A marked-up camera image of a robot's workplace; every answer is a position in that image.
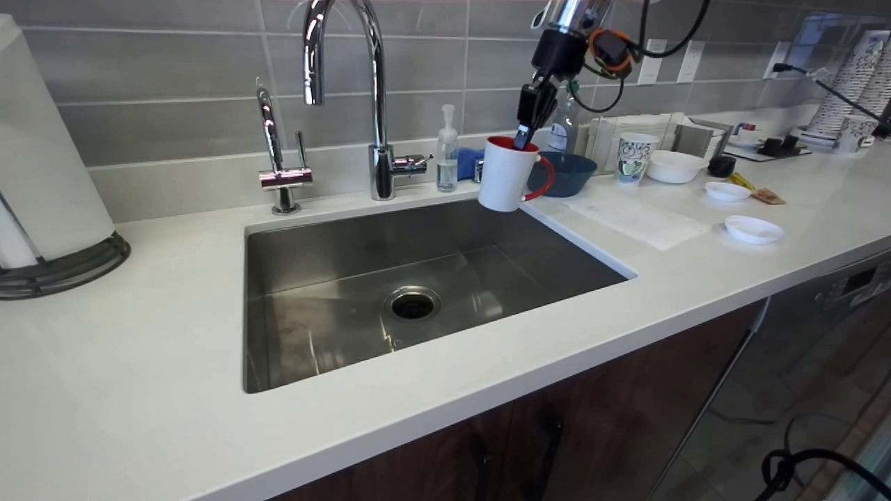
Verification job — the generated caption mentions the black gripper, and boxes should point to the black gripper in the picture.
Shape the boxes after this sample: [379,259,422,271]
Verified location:
[513,28,584,150]

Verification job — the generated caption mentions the tall chrome gooseneck faucet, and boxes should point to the tall chrome gooseneck faucet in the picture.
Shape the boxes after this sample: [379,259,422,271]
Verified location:
[300,0,431,204]

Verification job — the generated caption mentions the patterned white mug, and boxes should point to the patterned white mug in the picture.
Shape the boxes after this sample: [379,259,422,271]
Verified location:
[612,131,663,192]

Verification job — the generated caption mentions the sink drain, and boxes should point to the sink drain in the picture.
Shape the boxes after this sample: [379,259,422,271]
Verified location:
[388,285,440,324]

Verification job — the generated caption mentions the stainless steel sink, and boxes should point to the stainless steel sink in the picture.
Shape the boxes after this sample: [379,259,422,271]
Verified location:
[243,190,637,395]

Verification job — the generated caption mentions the blue bowl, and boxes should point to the blue bowl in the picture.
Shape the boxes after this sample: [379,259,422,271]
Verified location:
[525,150,601,200]

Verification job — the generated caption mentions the blue sponge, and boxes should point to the blue sponge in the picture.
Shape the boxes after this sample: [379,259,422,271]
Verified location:
[454,145,485,188]

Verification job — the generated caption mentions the clear soap dispenser bottle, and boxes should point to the clear soap dispenser bottle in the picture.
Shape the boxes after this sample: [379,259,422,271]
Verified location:
[431,100,461,195]

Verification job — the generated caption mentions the white bowl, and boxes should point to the white bowl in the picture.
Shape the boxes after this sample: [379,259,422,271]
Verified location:
[646,149,708,188]

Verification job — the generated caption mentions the grey metal napkin holder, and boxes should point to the grey metal napkin holder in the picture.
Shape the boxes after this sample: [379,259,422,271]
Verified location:
[669,118,761,165]

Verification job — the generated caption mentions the small black device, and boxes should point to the small black device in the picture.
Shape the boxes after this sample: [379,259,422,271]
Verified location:
[754,133,805,161]

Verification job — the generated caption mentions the brown packet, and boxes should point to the brown packet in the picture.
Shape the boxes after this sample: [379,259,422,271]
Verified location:
[748,185,788,210]

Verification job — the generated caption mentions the small chrome filter tap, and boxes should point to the small chrome filter tap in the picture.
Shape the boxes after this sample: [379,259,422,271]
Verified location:
[251,85,317,218]

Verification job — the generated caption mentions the white printed papers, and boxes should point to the white printed papers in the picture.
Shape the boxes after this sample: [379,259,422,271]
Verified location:
[788,11,891,154]

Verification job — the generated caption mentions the dark wooden cabinet front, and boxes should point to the dark wooden cabinet front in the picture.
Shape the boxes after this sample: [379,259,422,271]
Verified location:
[273,300,769,501]

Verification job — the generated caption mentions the dark dishwasher front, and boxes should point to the dark dishwasher front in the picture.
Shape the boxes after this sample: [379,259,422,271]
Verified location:
[649,249,891,501]

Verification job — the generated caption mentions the dark paper towel holder base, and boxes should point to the dark paper towel holder base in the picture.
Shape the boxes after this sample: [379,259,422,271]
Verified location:
[0,231,133,300]

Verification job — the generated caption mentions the white wall switch plate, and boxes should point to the white wall switch plate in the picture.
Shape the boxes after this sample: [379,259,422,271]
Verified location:
[634,36,669,86]

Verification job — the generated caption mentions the white wall outlet plate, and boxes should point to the white wall outlet plate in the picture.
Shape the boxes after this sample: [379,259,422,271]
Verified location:
[761,39,790,81]

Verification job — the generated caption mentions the thin black power cord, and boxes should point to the thin black power cord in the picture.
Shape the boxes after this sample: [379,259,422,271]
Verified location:
[773,61,891,139]

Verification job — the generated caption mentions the black floor cable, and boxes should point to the black floor cable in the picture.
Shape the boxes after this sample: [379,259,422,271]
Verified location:
[754,416,891,501]

